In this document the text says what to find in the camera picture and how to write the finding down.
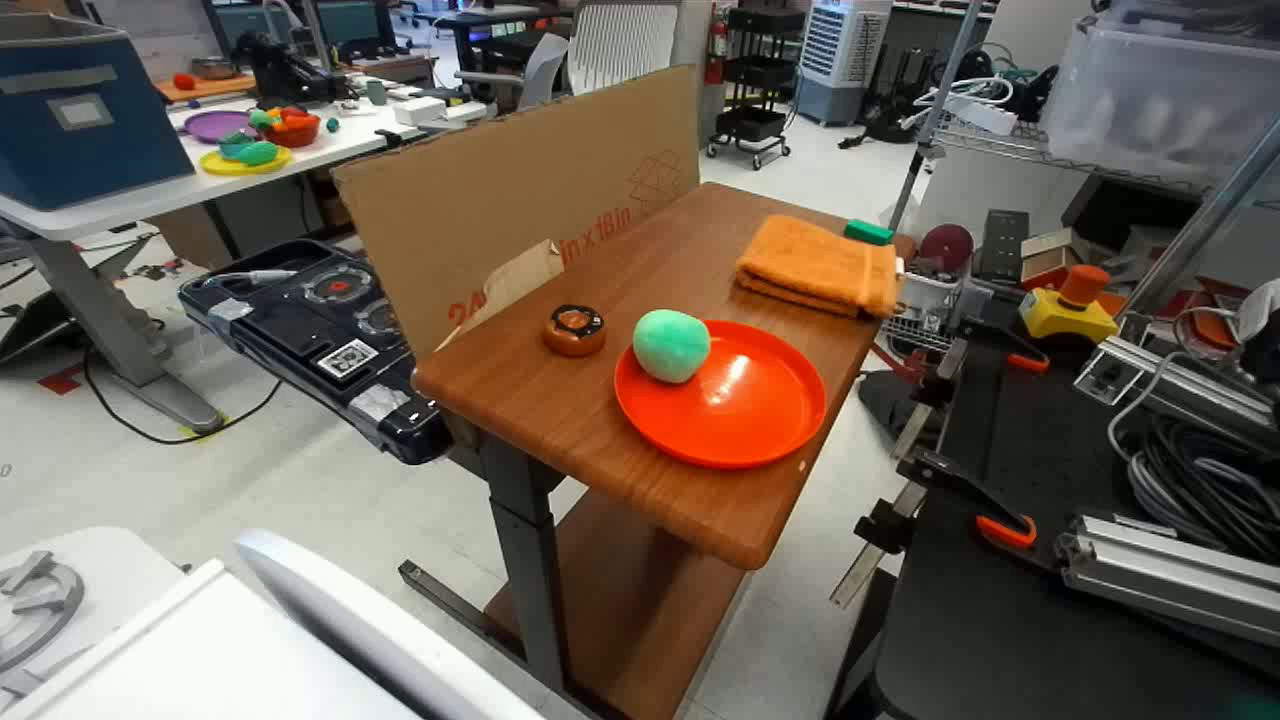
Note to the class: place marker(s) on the orange folded towel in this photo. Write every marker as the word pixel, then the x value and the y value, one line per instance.
pixel 819 262

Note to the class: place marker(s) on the green plush ball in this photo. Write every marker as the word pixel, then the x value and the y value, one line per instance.
pixel 671 347

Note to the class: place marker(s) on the wooden desk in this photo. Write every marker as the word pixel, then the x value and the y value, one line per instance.
pixel 666 402

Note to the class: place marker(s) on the small brown bowl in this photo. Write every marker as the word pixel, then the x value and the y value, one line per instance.
pixel 575 331

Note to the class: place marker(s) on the orange round plate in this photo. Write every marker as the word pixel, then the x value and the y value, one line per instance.
pixel 725 397

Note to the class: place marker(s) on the brown cardboard panel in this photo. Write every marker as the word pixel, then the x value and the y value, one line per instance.
pixel 521 202

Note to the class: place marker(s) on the green oval object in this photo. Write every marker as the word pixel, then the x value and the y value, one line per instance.
pixel 869 229

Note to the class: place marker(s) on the black utility cart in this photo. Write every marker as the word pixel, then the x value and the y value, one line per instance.
pixel 761 80

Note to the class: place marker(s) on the grey office chair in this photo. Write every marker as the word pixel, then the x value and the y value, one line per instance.
pixel 526 72

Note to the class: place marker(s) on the black equipment case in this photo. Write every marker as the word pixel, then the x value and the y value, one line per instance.
pixel 320 332

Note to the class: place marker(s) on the dark red bowl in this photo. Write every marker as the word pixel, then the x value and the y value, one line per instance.
pixel 947 247

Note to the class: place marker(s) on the white air cooler unit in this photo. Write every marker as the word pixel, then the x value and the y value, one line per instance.
pixel 837 63

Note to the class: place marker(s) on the white curved plastic panel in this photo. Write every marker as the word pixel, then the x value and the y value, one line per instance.
pixel 386 640

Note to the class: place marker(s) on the black remote control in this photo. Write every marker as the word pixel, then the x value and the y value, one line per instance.
pixel 1000 247

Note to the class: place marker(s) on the red bowl with toys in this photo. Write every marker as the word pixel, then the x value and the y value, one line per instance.
pixel 288 126

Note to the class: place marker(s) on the yellow emergency stop button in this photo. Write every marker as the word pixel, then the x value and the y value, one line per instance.
pixel 1070 309

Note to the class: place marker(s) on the yellow plate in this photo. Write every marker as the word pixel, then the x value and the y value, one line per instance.
pixel 247 162

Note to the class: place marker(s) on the purple plate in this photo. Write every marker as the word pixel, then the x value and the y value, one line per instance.
pixel 212 126

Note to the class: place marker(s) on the white side table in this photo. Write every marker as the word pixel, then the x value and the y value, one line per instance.
pixel 161 202

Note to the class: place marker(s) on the translucent plastic storage bin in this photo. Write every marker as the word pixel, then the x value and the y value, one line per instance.
pixel 1163 93

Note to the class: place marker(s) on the blue storage box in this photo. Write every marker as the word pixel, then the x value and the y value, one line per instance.
pixel 82 115

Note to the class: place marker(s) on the aluminium extrusion rail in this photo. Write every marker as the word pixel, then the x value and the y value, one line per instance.
pixel 1169 577

